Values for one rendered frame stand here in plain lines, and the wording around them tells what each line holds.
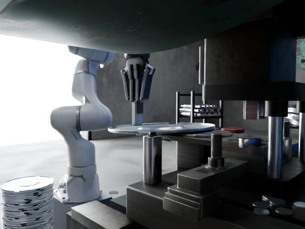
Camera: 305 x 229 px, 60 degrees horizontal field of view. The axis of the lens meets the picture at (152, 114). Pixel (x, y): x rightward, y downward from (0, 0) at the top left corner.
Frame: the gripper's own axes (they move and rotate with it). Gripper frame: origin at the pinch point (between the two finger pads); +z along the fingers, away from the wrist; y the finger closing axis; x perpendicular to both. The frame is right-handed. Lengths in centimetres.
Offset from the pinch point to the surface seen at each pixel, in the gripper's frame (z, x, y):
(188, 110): 11, -194, 129
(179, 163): 10.4, 4.7, -20.2
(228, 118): 59, -657, 337
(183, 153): 7.8, 4.7, -21.4
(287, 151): 5.8, -5.0, -40.5
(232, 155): 5.6, 7.0, -34.9
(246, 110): -2.6, 1.9, -34.9
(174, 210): 10.4, 24.9, -35.9
